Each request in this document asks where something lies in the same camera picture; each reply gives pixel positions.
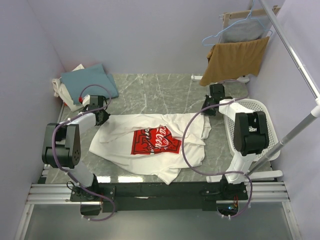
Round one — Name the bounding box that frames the white t-shirt red print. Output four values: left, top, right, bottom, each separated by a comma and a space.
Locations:
89, 113, 212, 185

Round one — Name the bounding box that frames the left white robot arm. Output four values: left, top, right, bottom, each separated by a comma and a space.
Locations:
41, 95, 110, 201

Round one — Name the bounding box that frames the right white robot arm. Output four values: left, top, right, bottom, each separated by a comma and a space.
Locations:
202, 83, 269, 200

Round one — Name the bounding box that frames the folded teal t-shirt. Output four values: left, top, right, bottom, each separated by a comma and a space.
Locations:
60, 63, 119, 105

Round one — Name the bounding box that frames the brown t-shirt on rack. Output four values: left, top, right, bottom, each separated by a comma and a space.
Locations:
199, 36, 270, 87

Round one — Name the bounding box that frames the folded cream t-shirt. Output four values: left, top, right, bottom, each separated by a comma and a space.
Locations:
51, 77, 83, 112

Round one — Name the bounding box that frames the white perforated plastic basket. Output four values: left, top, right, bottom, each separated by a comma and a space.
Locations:
223, 98, 279, 162

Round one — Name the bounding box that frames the grey garment on rack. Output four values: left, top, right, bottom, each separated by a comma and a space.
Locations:
220, 18, 265, 43

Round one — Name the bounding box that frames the wooden drying rack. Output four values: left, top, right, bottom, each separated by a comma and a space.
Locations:
219, 3, 271, 29

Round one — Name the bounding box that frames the light blue wire hanger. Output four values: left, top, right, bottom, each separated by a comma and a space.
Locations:
201, 0, 273, 47

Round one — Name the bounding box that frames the silver clothes rail stand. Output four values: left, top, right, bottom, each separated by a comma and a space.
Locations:
206, 0, 320, 183

